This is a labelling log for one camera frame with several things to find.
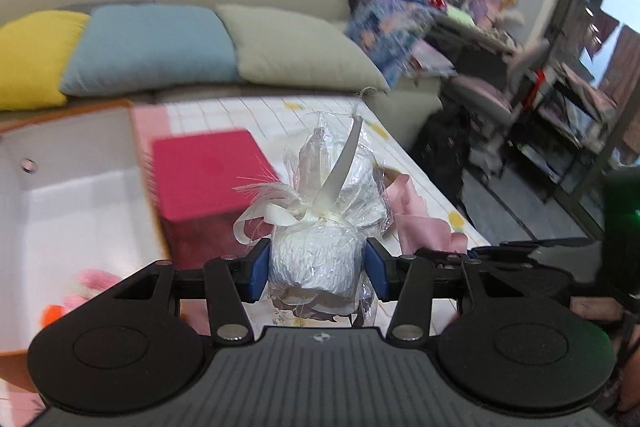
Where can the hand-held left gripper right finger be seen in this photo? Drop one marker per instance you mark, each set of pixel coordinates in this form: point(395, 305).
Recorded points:
point(377, 271)

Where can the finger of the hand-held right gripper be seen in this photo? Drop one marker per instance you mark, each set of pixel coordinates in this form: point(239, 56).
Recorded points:
point(545, 243)
point(547, 279)

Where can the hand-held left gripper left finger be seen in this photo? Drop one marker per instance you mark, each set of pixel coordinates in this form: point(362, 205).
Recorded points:
point(260, 271)

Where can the cellophane-wrapped white bundle with ribbon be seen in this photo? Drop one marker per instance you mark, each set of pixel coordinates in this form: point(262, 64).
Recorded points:
point(315, 257)

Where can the white storage box orange rim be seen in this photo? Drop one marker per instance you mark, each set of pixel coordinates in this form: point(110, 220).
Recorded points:
point(75, 207)

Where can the pink cloth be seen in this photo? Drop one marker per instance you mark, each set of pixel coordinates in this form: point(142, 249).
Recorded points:
point(420, 222)

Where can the clear box with pink lid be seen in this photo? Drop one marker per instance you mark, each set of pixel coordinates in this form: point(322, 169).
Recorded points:
point(210, 177)

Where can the black metal rack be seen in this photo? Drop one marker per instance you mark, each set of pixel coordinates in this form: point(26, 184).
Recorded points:
point(575, 107)

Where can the black backpack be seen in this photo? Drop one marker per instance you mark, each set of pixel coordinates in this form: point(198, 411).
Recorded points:
point(440, 157)

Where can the pink desk chair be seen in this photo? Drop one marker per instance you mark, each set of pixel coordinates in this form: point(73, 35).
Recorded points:
point(485, 99)

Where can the yellow orange snack packet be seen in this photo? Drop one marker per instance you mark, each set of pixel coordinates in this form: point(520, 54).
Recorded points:
point(92, 284)

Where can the pink flat book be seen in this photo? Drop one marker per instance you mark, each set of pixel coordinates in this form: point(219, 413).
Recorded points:
point(150, 122)

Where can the pink folders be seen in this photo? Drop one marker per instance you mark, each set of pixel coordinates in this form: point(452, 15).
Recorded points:
point(432, 59)

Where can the cluttered desk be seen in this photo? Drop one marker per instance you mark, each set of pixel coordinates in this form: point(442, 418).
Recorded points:
point(480, 37)

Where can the beige cushion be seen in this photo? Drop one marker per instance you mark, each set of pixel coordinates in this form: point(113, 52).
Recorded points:
point(290, 47)

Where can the blue printed bag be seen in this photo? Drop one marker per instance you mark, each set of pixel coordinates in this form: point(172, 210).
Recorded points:
point(387, 27)

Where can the green paper sheet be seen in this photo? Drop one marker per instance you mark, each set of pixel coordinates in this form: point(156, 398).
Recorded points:
point(460, 14)

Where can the blue cushion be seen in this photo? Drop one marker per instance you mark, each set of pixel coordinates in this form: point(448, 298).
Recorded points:
point(150, 47)

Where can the yellow cushion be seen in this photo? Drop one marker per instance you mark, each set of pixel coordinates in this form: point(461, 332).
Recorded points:
point(35, 57)

